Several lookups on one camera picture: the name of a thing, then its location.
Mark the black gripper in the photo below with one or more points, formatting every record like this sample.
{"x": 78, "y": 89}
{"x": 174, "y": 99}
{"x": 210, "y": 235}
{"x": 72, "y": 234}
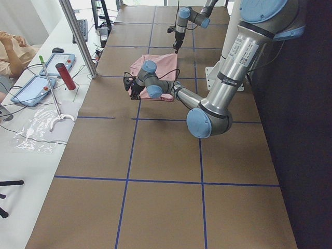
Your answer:
{"x": 135, "y": 90}
{"x": 178, "y": 38}

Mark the pink Snoopy t-shirt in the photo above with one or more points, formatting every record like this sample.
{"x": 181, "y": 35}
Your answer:
{"x": 165, "y": 63}

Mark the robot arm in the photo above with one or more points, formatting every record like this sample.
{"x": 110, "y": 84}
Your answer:
{"x": 259, "y": 22}
{"x": 186, "y": 14}

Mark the dark red cylindrical bottle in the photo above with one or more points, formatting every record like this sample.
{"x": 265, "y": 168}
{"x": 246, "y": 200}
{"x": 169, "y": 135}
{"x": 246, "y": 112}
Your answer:
{"x": 63, "y": 72}

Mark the blue teach pendant far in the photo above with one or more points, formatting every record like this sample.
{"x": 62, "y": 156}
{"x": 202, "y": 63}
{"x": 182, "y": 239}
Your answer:
{"x": 68, "y": 59}

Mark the blue teach pendant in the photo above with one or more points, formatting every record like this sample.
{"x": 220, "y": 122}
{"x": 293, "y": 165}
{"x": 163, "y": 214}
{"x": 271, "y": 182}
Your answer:
{"x": 68, "y": 59}
{"x": 32, "y": 92}

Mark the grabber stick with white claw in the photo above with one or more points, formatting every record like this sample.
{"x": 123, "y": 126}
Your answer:
{"x": 60, "y": 115}

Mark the black keyboard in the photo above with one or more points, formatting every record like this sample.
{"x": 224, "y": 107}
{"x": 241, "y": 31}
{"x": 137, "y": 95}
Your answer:
{"x": 83, "y": 27}

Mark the black computer mouse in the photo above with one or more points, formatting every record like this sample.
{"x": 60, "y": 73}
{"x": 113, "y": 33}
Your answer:
{"x": 57, "y": 50}

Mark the blue teach pendant near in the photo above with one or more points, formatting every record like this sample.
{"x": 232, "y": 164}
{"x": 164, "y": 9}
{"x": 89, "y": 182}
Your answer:
{"x": 32, "y": 92}

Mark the clear plastic bag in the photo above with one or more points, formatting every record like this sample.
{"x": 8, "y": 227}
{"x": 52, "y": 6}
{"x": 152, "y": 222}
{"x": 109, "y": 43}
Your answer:
{"x": 35, "y": 135}

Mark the seated person in beige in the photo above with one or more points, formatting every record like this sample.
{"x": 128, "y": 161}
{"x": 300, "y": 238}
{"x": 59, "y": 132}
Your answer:
{"x": 16, "y": 55}

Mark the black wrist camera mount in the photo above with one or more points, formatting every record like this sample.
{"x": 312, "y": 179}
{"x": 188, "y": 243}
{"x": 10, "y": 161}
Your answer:
{"x": 128, "y": 82}
{"x": 171, "y": 29}

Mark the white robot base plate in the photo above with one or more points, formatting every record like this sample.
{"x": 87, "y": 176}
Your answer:
{"x": 213, "y": 74}

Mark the grey aluminium camera post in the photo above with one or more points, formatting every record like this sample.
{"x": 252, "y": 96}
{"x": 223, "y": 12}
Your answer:
{"x": 72, "y": 21}

